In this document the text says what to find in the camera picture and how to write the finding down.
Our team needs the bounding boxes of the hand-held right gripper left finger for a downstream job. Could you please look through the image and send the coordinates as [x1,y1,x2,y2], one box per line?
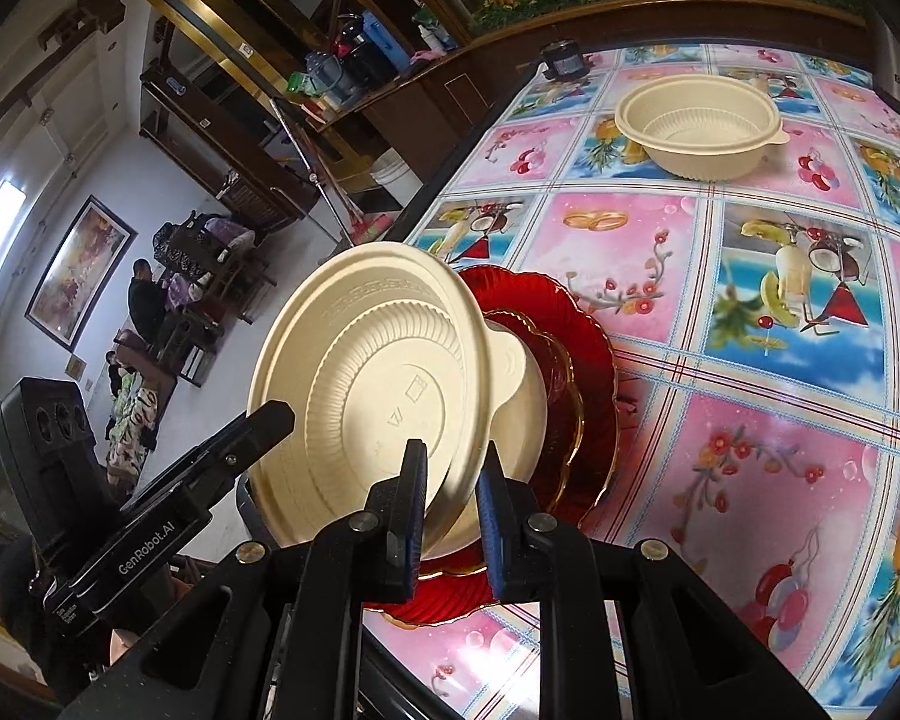
[60,439,430,720]

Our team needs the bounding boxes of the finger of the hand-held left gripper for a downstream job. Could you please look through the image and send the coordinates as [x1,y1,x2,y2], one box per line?
[124,400,297,522]

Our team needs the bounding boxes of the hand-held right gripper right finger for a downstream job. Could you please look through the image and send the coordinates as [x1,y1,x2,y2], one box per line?
[475,457,833,720]

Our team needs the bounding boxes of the small red scalloped plate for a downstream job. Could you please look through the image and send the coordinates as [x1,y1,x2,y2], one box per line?
[412,307,587,586]

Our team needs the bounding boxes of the large red scalloped plate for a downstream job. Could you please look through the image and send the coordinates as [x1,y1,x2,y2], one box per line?
[360,264,622,627]

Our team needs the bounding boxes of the printed blanket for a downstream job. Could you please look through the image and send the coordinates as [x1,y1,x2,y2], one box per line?
[105,382,160,466]

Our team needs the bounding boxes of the dark wooden chair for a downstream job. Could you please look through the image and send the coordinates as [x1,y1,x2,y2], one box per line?
[157,210,278,323]

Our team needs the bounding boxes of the colourful broom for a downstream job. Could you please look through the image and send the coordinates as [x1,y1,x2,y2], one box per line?
[349,211,398,241]

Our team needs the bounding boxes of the fruit print tablecloth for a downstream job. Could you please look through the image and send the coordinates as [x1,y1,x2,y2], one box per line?
[360,41,900,720]

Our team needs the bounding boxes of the white bucket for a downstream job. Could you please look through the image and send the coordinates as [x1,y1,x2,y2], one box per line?
[371,150,425,207]

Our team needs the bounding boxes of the blue water jug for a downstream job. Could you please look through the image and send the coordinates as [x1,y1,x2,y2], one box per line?
[304,51,344,95]

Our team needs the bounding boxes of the wooden counter cabinet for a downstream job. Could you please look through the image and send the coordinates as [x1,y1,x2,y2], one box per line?
[292,37,541,188]

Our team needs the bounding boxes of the black kettle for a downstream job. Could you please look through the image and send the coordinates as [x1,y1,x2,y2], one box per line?
[334,13,380,72]

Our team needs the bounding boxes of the gold framed display cabinet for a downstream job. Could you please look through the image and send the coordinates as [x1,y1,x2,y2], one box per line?
[139,0,361,158]

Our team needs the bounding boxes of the blue box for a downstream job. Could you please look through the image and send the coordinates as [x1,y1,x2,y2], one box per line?
[360,11,406,68]

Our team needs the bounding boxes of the small black device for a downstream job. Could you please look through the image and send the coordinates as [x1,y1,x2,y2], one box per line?
[540,41,590,82]

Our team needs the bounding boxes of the framed wall painting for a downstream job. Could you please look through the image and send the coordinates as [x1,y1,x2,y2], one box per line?
[24,195,137,352]

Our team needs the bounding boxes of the mop with metal handle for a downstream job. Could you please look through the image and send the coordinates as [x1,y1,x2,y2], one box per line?
[268,97,353,245]

